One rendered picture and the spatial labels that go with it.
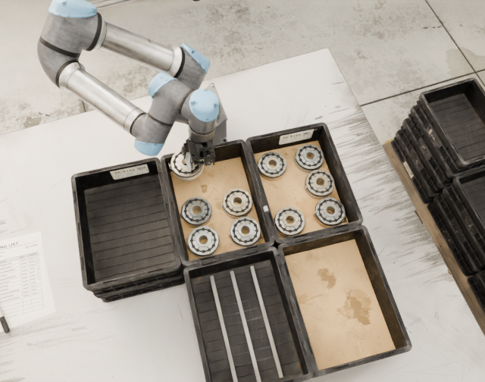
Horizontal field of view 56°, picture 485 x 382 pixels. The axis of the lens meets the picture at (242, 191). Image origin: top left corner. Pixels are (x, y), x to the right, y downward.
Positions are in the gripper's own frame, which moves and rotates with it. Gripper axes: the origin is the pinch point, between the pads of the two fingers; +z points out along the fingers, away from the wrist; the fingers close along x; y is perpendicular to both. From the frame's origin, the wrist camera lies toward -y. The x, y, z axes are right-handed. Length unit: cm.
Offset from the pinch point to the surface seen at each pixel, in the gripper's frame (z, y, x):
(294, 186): 13.0, 9.9, 34.2
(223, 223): 16.2, 17.3, 6.3
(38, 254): 37, 8, -58
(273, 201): 14.0, 13.4, 25.3
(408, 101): 83, -61, 150
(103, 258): 21.0, 19.5, -34.5
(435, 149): 39, -6, 116
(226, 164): 15.6, -4.5, 13.1
